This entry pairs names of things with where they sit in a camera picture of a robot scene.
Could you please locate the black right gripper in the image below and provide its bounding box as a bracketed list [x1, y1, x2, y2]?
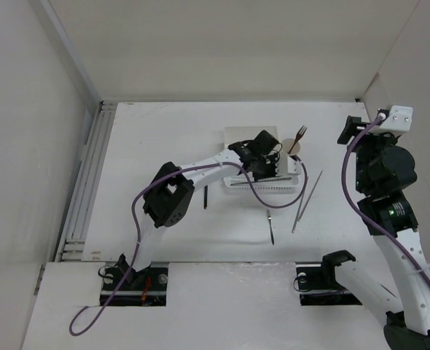
[337, 114, 398, 193]

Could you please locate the brown wooden fork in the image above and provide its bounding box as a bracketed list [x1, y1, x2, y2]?
[288, 125, 308, 155]

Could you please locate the black chopstick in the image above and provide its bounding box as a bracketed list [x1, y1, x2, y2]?
[227, 177, 256, 186]

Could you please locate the clear chopstick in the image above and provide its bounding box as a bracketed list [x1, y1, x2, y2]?
[254, 176, 293, 183]

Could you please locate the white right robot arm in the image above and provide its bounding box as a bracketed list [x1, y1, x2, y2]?
[319, 110, 430, 349]

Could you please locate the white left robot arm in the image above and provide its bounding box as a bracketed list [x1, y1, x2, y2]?
[117, 130, 281, 289]

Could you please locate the white paper cup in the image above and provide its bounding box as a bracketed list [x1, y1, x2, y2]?
[281, 138, 301, 156]

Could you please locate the white square box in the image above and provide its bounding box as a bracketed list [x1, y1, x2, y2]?
[224, 126, 280, 148]

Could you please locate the white perforated basket tray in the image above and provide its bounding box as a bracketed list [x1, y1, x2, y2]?
[223, 175, 299, 194]

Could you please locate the metal chopstick left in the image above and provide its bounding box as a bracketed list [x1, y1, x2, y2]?
[291, 176, 308, 234]

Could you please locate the small metal fork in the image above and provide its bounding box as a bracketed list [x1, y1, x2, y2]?
[266, 209, 275, 246]

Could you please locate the black spoon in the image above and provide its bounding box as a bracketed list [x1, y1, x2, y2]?
[203, 185, 208, 209]

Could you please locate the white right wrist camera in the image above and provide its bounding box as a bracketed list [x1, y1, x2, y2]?
[375, 105, 414, 136]

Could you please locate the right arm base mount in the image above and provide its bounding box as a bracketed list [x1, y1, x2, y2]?
[293, 262, 361, 306]

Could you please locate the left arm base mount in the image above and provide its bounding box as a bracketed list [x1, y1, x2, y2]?
[98, 255, 169, 307]

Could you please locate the aluminium rail frame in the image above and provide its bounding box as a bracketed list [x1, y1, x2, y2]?
[30, 1, 115, 263]

